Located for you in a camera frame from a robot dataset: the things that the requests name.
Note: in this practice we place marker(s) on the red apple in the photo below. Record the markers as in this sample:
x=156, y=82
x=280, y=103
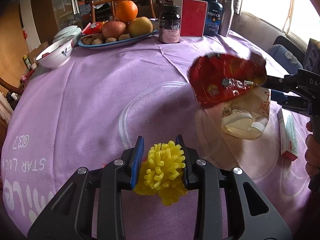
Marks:
x=113, y=29

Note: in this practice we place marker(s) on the white medicine box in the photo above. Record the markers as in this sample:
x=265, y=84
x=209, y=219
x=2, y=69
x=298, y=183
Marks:
x=288, y=138

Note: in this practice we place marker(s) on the red box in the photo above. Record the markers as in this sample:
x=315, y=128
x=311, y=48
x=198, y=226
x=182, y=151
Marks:
x=193, y=16

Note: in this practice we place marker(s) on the clear printed plastic bag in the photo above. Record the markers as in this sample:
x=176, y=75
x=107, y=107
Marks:
x=246, y=116

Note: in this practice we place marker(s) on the red snack bag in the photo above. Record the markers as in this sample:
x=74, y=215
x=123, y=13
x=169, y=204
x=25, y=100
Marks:
x=217, y=78

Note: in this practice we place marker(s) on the white ceramic bowl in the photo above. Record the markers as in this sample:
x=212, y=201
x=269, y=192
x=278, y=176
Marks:
x=56, y=54

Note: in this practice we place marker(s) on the blue fish oil bottle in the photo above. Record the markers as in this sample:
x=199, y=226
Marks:
x=213, y=17

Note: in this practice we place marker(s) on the white lidded pot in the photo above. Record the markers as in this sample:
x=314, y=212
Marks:
x=68, y=31

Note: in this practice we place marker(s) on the dark supplement bottle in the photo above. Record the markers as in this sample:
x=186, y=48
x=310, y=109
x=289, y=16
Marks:
x=169, y=24

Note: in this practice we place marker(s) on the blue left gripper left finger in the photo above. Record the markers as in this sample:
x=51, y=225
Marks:
x=136, y=161

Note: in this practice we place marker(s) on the orange fruit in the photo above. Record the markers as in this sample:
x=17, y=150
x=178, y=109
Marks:
x=126, y=11

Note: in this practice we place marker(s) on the light blue chair cushion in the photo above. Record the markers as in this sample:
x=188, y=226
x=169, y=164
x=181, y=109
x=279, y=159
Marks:
x=285, y=58

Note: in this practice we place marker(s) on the blue oval fruit tray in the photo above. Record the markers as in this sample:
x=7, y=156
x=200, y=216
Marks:
x=122, y=43

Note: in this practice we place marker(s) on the person's right hand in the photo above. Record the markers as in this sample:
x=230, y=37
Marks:
x=312, y=154

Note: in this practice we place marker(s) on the silver metal bottle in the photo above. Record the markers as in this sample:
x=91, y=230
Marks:
x=227, y=17

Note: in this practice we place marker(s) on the purple tablecloth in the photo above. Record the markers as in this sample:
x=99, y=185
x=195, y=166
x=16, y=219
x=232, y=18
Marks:
x=88, y=111

